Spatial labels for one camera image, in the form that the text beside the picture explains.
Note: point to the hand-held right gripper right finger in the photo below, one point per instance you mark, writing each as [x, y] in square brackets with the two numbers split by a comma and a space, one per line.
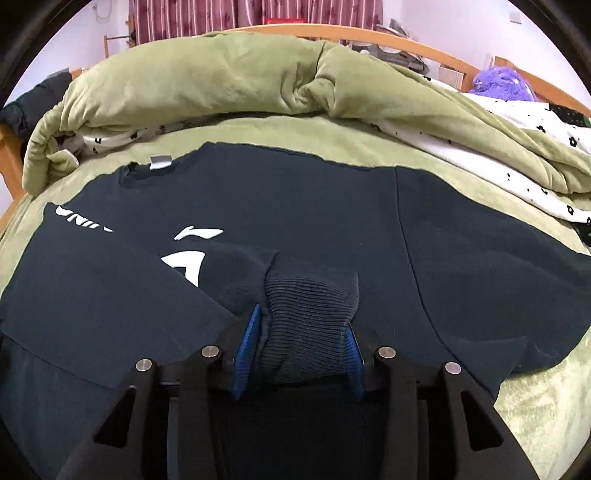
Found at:
[352, 356]

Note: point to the wooden rack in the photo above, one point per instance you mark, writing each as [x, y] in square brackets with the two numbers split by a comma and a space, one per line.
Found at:
[121, 44]

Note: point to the grey clutter pile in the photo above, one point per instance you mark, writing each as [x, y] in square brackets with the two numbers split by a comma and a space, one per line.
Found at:
[392, 44]

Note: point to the purple plush toy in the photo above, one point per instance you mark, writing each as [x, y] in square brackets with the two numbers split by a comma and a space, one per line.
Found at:
[501, 83]

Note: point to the green comforter with floral underside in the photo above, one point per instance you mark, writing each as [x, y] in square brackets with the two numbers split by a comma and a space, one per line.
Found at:
[207, 78]

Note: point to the green bed sheet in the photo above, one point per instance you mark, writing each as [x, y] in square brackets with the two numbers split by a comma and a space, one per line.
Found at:
[277, 131]

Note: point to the dark navy sweatshirt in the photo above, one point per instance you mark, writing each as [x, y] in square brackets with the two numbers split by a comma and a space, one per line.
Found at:
[300, 207]

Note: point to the dark jacket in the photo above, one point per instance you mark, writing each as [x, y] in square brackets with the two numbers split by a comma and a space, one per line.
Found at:
[32, 106]

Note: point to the red box by curtain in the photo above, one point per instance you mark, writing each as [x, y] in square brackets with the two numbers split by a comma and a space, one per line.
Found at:
[281, 22]

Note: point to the wooden bed frame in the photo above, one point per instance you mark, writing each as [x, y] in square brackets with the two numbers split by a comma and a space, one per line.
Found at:
[10, 161]

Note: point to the maroon striped curtain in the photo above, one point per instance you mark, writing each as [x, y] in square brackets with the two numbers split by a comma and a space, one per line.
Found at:
[207, 16]

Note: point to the white ribbed panel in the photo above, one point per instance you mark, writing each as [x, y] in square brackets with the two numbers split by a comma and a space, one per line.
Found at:
[450, 77]

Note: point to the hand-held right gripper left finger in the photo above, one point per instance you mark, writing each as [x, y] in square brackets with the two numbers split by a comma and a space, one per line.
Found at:
[245, 342]

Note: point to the white wall socket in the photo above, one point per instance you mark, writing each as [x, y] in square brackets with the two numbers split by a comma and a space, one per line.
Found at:
[513, 17]

